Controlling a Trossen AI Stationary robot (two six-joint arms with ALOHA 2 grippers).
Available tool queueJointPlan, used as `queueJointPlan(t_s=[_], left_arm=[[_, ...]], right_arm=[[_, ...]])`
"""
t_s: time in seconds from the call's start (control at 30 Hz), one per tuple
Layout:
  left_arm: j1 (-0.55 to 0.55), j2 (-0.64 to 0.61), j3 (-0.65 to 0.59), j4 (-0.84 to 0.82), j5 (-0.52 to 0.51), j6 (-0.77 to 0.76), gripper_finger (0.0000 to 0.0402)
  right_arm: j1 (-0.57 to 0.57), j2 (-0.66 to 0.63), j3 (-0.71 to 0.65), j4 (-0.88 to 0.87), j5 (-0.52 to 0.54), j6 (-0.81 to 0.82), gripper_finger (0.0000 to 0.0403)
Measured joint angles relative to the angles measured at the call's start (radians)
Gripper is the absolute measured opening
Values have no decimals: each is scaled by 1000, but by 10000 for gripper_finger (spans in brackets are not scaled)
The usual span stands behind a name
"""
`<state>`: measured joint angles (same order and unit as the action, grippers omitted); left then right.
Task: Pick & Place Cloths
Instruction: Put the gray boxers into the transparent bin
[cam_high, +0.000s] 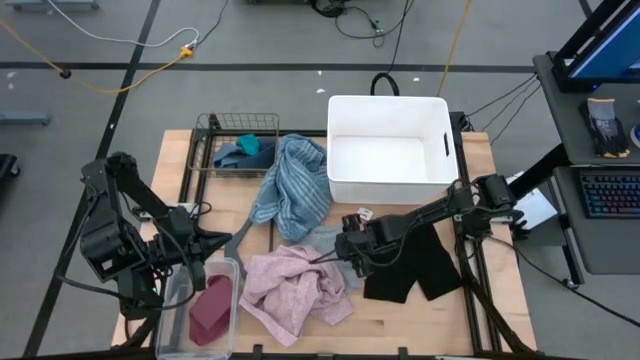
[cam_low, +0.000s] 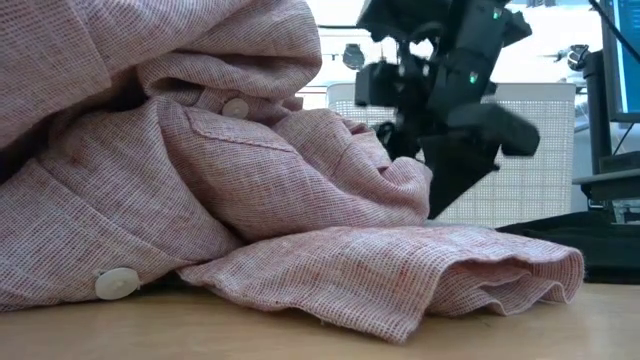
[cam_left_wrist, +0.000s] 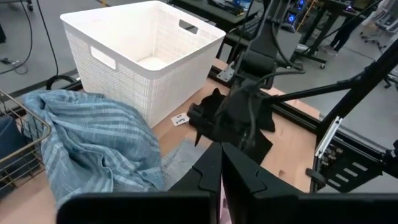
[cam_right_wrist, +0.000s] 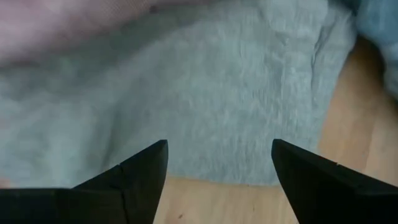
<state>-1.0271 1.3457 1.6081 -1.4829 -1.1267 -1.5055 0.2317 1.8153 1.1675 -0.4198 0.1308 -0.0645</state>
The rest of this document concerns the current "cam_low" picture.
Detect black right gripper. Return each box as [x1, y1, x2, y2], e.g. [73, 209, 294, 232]
[377, 102, 542, 220]

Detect pink woven button shirt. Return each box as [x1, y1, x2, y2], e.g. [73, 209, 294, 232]
[0, 0, 586, 346]

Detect white perforated plastic bin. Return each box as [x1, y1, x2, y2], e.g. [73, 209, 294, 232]
[325, 82, 577, 229]

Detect round black background object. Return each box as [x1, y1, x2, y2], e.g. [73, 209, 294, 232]
[342, 43, 367, 72]

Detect black monitor stand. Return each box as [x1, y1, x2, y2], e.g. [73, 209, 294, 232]
[582, 48, 640, 175]

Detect small black round device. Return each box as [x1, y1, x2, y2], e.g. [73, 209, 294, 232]
[566, 43, 592, 72]

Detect grey computer desk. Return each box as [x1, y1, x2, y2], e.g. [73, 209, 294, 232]
[572, 167, 640, 225]

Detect computer monitor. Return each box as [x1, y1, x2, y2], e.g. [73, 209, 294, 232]
[599, 0, 640, 125]

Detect thin black monitor cable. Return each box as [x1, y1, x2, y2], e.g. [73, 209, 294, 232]
[612, 123, 635, 157]

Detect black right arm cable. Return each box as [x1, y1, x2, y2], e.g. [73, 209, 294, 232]
[587, 0, 640, 52]

